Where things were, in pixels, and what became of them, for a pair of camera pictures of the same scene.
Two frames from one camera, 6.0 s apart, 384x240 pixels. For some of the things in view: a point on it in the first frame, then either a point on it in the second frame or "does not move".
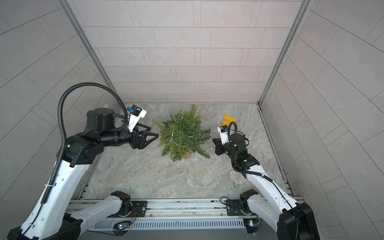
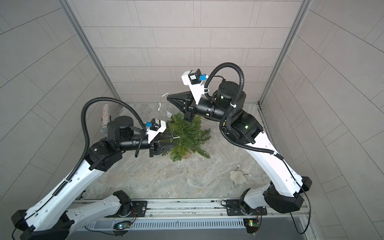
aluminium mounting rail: x=181 y=210 does not move
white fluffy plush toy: x=237 y=177 does not move
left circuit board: x=122 y=225 does not move
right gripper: x=218 y=146 -> x=187 y=106
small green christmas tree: x=182 y=133 does not move
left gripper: x=141 y=142 -> x=154 y=146
